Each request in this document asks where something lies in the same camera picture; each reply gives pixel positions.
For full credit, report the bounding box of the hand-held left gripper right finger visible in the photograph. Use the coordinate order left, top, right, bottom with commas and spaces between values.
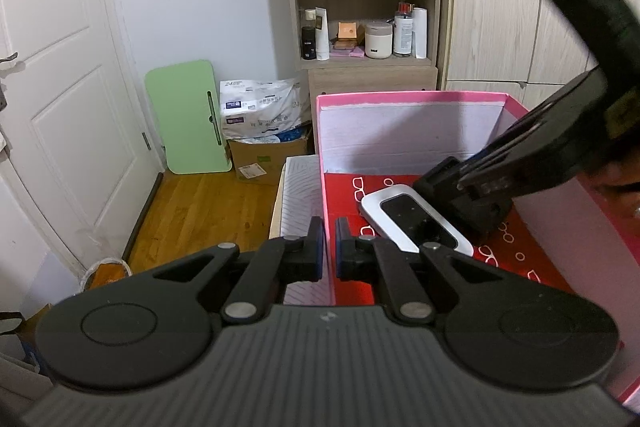
334, 217, 506, 325

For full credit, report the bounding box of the white tube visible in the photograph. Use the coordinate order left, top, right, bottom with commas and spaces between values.
315, 7, 331, 62

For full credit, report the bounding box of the black bottle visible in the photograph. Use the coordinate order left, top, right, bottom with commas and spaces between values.
301, 9, 317, 60

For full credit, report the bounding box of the wooden wardrobe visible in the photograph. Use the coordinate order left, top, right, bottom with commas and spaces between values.
440, 0, 640, 108

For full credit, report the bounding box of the wooden shelf cabinet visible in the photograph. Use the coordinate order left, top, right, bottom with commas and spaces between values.
282, 0, 444, 108

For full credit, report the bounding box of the pink cardboard box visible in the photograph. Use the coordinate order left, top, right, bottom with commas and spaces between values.
315, 90, 640, 408

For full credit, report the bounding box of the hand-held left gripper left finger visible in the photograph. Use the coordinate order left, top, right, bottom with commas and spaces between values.
152, 216, 326, 325

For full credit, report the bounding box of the white door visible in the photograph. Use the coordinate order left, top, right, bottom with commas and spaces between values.
0, 0, 167, 295

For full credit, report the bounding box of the green board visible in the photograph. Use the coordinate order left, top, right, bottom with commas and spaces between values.
144, 59, 234, 176

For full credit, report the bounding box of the white plastic-wrapped package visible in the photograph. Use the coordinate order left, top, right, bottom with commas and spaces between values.
219, 78, 304, 140

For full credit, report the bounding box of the white jar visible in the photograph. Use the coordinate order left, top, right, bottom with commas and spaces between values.
364, 21, 394, 59

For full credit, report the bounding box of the silver device with black panel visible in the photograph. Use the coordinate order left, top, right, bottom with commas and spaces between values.
361, 184, 475, 255

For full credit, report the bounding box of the person's right hand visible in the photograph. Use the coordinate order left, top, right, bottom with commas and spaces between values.
592, 157, 640, 222

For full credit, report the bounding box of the white patterned table cover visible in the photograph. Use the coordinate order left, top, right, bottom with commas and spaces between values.
270, 155, 337, 306

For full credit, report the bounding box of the white red-capped spray bottle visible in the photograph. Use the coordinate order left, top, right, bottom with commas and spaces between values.
393, 3, 415, 57

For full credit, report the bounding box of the brown cardboard box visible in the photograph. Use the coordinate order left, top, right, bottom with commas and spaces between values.
227, 127, 314, 186

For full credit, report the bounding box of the tall white bottle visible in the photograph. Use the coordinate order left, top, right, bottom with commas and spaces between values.
412, 7, 429, 60

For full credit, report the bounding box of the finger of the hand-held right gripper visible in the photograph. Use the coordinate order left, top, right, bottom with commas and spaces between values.
413, 156, 514, 239

